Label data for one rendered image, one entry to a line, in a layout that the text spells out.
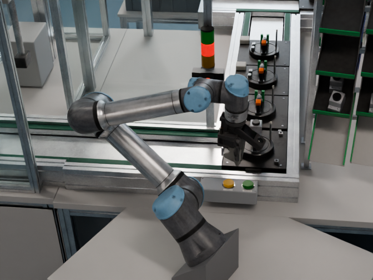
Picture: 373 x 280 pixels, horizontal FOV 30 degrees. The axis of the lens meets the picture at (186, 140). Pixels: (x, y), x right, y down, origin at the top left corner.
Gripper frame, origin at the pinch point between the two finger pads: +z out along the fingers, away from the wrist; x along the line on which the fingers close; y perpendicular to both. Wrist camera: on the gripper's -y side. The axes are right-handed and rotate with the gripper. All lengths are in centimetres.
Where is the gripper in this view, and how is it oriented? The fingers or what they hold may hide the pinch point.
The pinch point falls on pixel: (239, 162)
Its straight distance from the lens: 242.4
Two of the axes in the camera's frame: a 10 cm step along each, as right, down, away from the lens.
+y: -9.3, -2.3, 2.8
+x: -3.6, 6.3, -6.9
